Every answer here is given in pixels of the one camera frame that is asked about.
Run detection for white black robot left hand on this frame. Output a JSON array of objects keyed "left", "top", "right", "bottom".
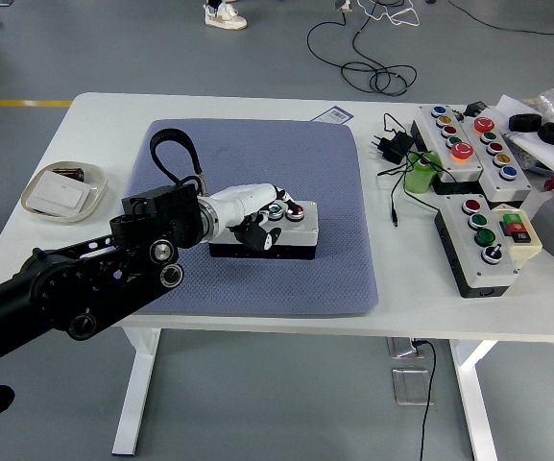
[{"left": 211, "top": 182, "right": 305, "bottom": 254}]

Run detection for grey four-button control box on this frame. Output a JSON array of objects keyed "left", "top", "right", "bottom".
[{"left": 207, "top": 199, "right": 320, "bottom": 261}]

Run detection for grey five-button box, narrow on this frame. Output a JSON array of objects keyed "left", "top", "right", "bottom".
[{"left": 409, "top": 104, "right": 485, "bottom": 184}]

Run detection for grey four-button box with selector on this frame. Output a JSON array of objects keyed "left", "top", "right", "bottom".
[{"left": 433, "top": 194, "right": 521, "bottom": 300}]

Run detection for grey five-button box, wide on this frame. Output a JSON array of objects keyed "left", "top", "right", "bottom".
[{"left": 458, "top": 114, "right": 533, "bottom": 204}]

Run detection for blue-grey textured mat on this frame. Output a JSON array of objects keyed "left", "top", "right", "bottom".
[{"left": 94, "top": 118, "right": 380, "bottom": 318}]

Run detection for purple white label card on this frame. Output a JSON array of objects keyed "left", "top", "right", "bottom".
[{"left": 313, "top": 105, "right": 354, "bottom": 124}]

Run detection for white shallow dish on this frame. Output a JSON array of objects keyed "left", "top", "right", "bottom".
[{"left": 20, "top": 161, "right": 109, "bottom": 225}]

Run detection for green cylinder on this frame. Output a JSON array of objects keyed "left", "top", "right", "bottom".
[{"left": 403, "top": 150, "right": 445, "bottom": 196}]

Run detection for dark red small item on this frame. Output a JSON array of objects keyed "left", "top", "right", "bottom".
[{"left": 51, "top": 166, "right": 86, "bottom": 182}]

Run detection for person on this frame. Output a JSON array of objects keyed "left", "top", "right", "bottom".
[{"left": 203, "top": 0, "right": 249, "bottom": 32}]

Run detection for white table leg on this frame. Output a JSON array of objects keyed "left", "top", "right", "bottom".
[
  {"left": 111, "top": 328, "right": 162, "bottom": 456},
  {"left": 448, "top": 339, "right": 501, "bottom": 461}
]

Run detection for metal floor socket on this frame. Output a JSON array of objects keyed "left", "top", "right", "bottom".
[{"left": 386, "top": 337, "right": 424, "bottom": 359}]

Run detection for metal floor box lid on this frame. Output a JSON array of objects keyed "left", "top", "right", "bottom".
[{"left": 391, "top": 367, "right": 434, "bottom": 407}]

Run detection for white paper sheet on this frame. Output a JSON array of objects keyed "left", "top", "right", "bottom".
[{"left": 495, "top": 94, "right": 554, "bottom": 173}]

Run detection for black power adapter with cord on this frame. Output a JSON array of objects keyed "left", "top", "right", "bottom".
[{"left": 370, "top": 112, "right": 446, "bottom": 230}]

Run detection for black looped floor cable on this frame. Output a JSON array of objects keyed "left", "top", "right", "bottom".
[{"left": 306, "top": 0, "right": 420, "bottom": 98}]

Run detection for white wall switch plate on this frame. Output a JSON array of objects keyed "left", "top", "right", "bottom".
[{"left": 34, "top": 171, "right": 93, "bottom": 211}]

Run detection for white floor cable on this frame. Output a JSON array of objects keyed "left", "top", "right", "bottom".
[{"left": 355, "top": 0, "right": 422, "bottom": 28}]

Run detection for black cable under table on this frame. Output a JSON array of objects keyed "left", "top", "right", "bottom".
[{"left": 413, "top": 339, "right": 439, "bottom": 461}]

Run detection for beige red-green switch box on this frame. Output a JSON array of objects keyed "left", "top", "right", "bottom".
[{"left": 491, "top": 204, "right": 544, "bottom": 269}]

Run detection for long black floor cable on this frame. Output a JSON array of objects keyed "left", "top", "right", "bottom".
[{"left": 448, "top": 0, "right": 554, "bottom": 36}]

